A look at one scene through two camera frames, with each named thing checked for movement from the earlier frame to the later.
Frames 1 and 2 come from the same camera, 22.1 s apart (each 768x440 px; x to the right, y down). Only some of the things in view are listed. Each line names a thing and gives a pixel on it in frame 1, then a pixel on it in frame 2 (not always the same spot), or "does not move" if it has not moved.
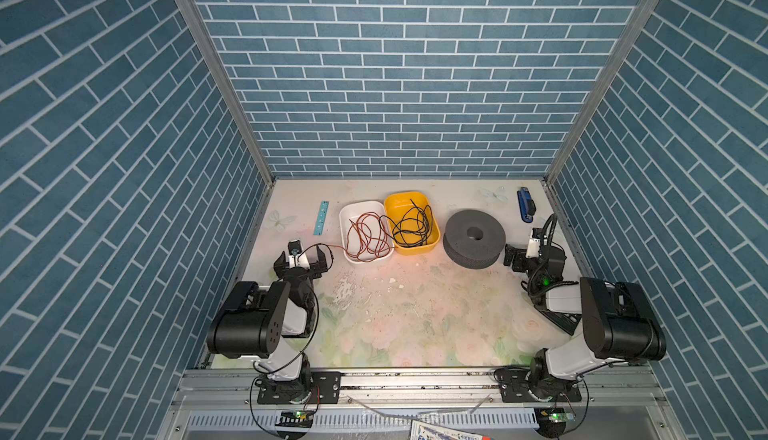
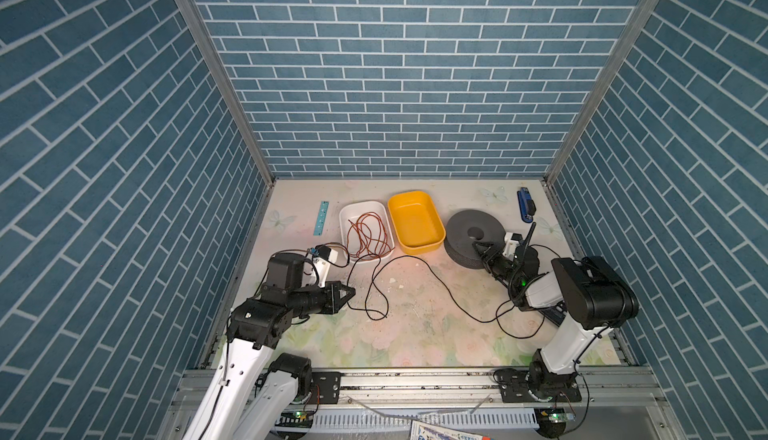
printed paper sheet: x=421 y=430 does not move
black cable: x=412 y=228 -> x=364 y=263
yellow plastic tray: x=412 y=221 does not move
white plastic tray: x=365 y=233 does not move
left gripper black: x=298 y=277 -> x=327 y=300
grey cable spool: x=473 y=239 does not move
